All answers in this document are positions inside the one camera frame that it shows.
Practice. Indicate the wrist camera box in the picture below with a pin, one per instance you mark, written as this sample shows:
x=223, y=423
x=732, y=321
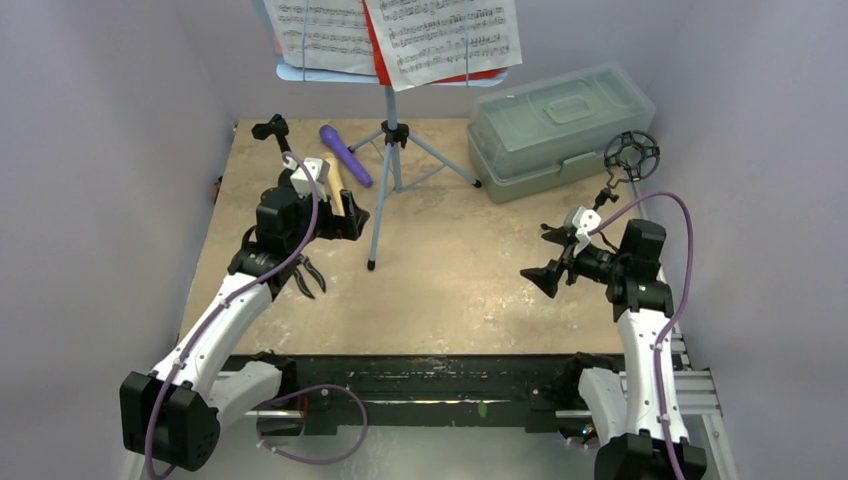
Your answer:
x=579, y=223
x=309, y=177

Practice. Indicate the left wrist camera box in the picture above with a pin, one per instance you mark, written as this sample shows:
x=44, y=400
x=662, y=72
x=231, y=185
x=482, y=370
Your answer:
x=309, y=177

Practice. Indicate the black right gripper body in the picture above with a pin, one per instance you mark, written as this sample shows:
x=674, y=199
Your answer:
x=567, y=258

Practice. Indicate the sheet music page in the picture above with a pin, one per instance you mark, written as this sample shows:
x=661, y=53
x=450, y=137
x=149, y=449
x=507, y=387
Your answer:
x=327, y=35
x=424, y=41

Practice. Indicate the right sheet music page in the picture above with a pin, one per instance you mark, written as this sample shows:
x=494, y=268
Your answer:
x=424, y=41

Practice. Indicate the red folder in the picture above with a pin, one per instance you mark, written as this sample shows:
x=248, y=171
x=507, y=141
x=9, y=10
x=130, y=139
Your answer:
x=383, y=76

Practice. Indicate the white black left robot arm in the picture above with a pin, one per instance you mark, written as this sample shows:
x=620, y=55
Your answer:
x=173, y=415

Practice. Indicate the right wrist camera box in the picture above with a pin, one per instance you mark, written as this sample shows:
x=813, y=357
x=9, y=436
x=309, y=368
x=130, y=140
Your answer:
x=579, y=223

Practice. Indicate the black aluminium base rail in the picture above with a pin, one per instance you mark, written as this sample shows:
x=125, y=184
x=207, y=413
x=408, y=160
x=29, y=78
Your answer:
x=534, y=392

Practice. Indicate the light blue music stand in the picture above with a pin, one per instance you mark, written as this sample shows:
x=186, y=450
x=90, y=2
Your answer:
x=395, y=134

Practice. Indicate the purple toy microphone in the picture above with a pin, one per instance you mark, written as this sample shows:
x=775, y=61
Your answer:
x=331, y=139

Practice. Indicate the left sheet music page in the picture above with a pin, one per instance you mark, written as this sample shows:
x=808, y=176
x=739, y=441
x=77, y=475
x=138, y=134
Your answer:
x=327, y=35

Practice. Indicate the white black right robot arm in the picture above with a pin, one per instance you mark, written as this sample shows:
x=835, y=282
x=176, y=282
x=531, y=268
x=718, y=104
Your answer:
x=640, y=430

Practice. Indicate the black round-base microphone stand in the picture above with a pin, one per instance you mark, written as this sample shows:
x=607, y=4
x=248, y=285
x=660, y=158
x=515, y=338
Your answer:
x=277, y=127

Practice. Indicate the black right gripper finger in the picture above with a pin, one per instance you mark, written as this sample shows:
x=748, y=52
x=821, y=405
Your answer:
x=546, y=278
x=560, y=235

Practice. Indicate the black tripod microphone stand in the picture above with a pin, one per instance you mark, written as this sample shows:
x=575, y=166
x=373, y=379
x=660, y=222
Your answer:
x=628, y=158

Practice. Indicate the translucent green storage box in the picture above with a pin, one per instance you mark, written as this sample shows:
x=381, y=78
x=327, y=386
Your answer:
x=534, y=137

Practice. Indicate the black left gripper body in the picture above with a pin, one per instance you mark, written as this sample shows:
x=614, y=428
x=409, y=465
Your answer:
x=329, y=226

